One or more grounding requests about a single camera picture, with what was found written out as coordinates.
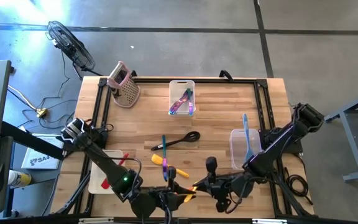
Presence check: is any large white plastic bin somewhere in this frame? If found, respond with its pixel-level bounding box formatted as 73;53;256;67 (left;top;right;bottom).
88;149;126;195

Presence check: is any blue silicone spoon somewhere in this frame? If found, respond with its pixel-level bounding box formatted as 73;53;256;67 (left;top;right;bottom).
242;113;256;164

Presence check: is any white floor cable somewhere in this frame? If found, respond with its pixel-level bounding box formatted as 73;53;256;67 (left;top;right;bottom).
7;84;40;112

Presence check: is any black floor fan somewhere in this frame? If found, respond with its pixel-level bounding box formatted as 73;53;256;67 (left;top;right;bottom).
45;21;96;72

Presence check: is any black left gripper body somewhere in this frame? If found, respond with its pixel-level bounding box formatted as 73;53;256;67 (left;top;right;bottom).
129;166;186;220

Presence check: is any gray metal table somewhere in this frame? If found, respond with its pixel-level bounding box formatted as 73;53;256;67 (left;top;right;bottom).
323;86;358;183

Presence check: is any silver metal bracket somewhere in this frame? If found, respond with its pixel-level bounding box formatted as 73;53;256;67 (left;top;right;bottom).
78;217;115;224
252;218;288;224

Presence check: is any clear plastic bin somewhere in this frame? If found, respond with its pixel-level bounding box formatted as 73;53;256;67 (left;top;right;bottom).
229;128;263;170

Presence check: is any metal box grater pink handle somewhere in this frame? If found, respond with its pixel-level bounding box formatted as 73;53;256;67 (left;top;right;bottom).
106;60;142;109

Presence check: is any black floor cable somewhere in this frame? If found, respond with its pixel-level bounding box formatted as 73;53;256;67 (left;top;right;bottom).
17;51;80;129

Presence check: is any black aluminium table frame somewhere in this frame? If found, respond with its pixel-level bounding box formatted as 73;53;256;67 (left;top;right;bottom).
56;76;315;218

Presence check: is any yellow bottle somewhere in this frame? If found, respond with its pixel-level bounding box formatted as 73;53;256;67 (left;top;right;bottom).
7;170;32;189

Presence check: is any iridescent metal cutlery piece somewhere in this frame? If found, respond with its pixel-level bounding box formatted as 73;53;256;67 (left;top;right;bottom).
161;134;170;182
168;91;189;115
178;88;193;105
187;93;195;117

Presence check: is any black slotted spoon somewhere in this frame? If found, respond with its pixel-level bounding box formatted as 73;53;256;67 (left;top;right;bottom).
150;130;201;151

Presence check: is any white printed cardboard box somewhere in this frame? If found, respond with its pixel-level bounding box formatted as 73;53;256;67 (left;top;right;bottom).
21;133;64;170

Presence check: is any black diagonal beam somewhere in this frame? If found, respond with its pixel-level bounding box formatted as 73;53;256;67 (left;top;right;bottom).
1;121;65;160

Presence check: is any amber yellow silicone spatula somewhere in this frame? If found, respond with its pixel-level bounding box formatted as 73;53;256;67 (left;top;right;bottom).
183;185;199;203

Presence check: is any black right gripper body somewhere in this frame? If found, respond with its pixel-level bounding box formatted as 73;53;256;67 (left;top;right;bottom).
205;156;250;215

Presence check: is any coiled black cable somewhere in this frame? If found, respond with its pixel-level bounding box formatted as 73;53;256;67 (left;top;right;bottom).
283;166;314;206

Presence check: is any small white plastic bin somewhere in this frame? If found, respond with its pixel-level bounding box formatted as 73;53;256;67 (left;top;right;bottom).
168;80;196;118

